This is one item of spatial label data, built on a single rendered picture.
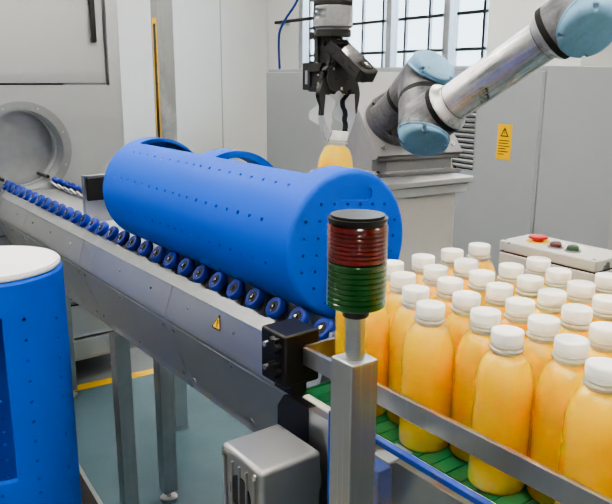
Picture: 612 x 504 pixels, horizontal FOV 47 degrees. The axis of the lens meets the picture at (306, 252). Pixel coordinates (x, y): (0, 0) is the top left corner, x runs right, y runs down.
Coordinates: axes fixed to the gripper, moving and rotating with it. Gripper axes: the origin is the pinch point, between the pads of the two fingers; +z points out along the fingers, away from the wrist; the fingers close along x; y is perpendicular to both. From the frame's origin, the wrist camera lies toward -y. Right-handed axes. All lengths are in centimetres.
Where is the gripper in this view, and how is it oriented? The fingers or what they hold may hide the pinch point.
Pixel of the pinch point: (338, 135)
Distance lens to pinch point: 141.7
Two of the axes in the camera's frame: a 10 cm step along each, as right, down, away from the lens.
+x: -8.0, 1.5, -5.8
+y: -6.0, -2.0, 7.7
